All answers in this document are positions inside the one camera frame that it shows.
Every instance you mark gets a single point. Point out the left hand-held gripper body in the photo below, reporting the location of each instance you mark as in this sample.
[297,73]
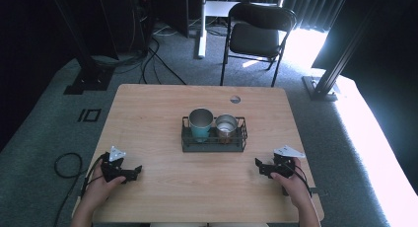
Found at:
[112,166]

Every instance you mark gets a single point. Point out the black stand with base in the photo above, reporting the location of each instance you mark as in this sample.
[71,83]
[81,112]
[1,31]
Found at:
[88,69]

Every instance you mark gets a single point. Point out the black metal frame stand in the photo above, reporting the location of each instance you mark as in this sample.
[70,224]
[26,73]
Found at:
[328,75]

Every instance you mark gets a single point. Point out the teal metal cup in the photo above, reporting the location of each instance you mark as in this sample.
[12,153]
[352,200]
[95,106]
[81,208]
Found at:
[200,125]

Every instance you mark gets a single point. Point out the brown metal cup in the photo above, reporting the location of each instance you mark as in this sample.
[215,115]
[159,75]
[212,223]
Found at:
[226,128]

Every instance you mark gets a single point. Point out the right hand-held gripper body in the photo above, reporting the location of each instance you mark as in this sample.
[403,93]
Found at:
[284,164]

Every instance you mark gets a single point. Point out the person's left hand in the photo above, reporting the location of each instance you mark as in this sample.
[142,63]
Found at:
[100,187]

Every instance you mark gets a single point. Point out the round table grommet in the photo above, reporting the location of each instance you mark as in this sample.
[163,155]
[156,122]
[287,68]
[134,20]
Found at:
[235,99]

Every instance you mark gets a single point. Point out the black folding chair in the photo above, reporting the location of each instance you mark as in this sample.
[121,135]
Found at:
[256,39]

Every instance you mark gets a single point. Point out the person's right hand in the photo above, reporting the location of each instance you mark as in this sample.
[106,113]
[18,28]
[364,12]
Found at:
[294,187]

